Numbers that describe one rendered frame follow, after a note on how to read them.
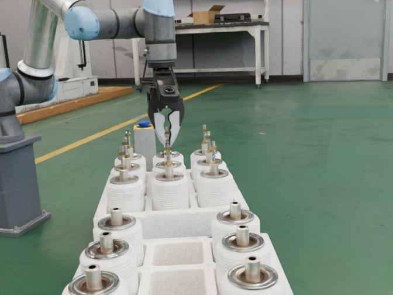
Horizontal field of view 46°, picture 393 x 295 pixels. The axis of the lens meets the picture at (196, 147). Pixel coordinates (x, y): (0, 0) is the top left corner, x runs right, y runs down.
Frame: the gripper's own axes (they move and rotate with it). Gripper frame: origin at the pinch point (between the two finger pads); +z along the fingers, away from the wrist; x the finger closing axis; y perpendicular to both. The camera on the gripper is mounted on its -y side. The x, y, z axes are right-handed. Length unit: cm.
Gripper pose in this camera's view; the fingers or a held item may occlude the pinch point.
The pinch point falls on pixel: (168, 141)
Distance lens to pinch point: 117.3
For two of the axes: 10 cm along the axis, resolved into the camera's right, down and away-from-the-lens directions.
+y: -2.7, -2.1, 9.4
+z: 0.4, 9.7, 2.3
